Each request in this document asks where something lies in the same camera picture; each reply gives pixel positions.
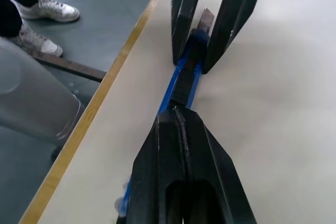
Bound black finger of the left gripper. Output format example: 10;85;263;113
170;0;207;65
203;0;268;75

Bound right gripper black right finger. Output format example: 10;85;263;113
174;105;257;224

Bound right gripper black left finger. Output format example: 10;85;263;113
117;105;191;224

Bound blue pen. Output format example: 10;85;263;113
114;7;216;217

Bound dark steel floor bar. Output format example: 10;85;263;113
33;55;106;82

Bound white sneaker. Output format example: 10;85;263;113
7;21;64;58
17;0;80;23

